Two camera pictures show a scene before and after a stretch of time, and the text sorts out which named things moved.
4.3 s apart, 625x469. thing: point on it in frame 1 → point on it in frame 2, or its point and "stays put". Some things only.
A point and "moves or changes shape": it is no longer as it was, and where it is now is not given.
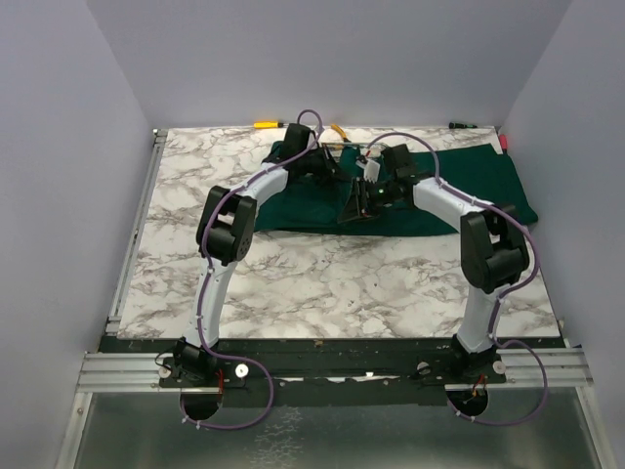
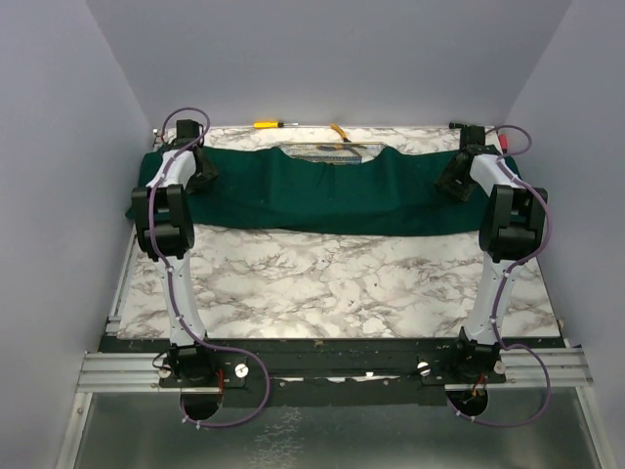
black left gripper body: x=314 y=165 → x=202 y=175
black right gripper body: x=371 y=196 → x=456 y=183
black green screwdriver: x=455 y=125 stays put
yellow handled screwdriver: x=269 y=124 stays put
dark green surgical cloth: x=416 y=189 moves or changes shape
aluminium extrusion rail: x=137 y=371 stays put
